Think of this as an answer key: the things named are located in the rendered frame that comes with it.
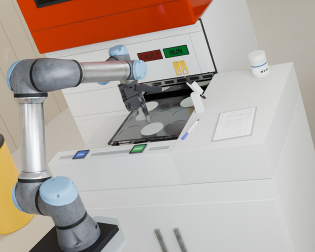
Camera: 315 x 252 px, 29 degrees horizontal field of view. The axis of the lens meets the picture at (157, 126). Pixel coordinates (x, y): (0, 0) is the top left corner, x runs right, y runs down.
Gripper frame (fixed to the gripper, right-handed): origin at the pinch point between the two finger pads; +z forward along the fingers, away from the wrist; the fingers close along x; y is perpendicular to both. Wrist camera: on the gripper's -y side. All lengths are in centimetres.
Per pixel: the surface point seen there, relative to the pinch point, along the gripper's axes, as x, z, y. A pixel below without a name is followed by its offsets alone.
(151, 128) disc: 5.8, 1.5, 1.1
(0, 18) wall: -278, -9, 55
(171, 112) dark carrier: -1.9, 1.6, -10.5
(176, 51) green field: -15.0, -18.4, -23.8
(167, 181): 40.3, 7.6, 6.1
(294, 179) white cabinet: 46, 27, -40
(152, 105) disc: -16.6, 1.5, -5.8
